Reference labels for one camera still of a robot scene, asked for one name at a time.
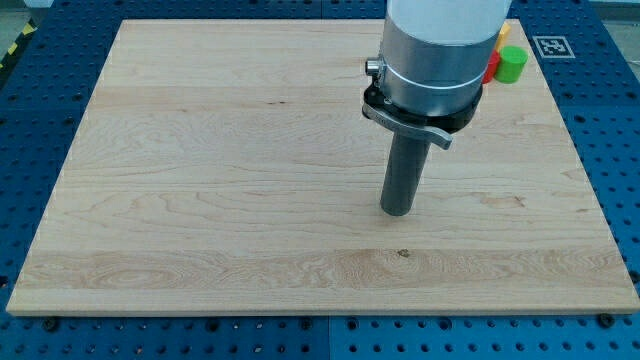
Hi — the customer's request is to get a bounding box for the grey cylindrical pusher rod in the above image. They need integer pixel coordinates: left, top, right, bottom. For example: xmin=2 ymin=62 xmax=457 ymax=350
xmin=380 ymin=134 xmax=430 ymax=216

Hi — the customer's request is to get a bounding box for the light wooden board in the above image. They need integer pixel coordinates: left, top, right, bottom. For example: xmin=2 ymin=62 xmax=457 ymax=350
xmin=7 ymin=20 xmax=639 ymax=316

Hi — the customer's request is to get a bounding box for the black bolt front right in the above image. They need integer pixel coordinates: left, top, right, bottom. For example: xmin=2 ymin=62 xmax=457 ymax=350
xmin=597 ymin=313 xmax=616 ymax=329

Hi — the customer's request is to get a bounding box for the black tool clamp with lever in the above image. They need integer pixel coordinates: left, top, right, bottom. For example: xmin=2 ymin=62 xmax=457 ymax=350
xmin=362 ymin=82 xmax=483 ymax=150

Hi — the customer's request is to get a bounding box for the black bolt front left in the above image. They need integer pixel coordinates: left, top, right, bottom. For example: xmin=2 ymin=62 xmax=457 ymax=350
xmin=41 ymin=317 xmax=59 ymax=333

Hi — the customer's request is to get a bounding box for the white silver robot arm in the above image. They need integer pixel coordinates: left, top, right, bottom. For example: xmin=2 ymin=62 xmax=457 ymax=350
xmin=365 ymin=0 xmax=511 ymax=116

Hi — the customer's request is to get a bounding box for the red cylinder block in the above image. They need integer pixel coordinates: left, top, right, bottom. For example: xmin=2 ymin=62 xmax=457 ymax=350
xmin=482 ymin=50 xmax=501 ymax=84

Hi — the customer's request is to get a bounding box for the green cylinder block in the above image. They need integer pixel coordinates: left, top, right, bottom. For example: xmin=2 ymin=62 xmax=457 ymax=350
xmin=494 ymin=45 xmax=529 ymax=84

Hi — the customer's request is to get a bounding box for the black bolt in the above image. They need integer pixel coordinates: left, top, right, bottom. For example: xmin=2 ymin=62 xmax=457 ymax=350
xmin=597 ymin=313 xmax=616 ymax=329
xmin=41 ymin=317 xmax=59 ymax=333

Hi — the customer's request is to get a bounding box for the white fiducial marker tag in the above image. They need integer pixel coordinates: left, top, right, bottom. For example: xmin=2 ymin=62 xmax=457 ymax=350
xmin=533 ymin=35 xmax=575 ymax=59

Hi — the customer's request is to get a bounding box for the yellow block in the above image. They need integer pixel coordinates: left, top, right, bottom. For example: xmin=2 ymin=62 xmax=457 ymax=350
xmin=494 ymin=21 xmax=511 ymax=52

